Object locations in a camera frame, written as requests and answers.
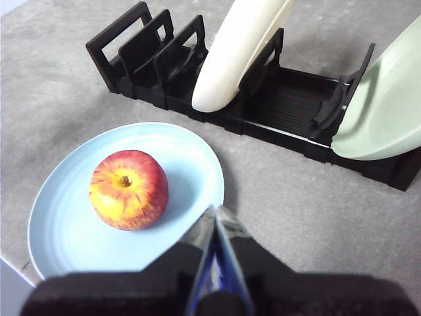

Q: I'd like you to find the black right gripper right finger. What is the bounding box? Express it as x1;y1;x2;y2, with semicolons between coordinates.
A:
215;205;421;316

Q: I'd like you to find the black plate rack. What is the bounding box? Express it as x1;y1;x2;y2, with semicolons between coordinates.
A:
85;1;421;192

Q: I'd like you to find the green plate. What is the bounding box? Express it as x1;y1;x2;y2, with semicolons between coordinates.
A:
331;14;421;161

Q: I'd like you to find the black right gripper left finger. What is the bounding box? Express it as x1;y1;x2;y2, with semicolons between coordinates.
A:
19;205;215;316

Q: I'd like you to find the cream white plate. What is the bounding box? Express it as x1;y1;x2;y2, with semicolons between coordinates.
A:
191;0;295;113

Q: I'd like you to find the blue plate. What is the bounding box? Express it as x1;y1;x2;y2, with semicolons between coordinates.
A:
27;121;226;280

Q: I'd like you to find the red yellow apple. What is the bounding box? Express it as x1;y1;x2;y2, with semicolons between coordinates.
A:
88;149;170;231

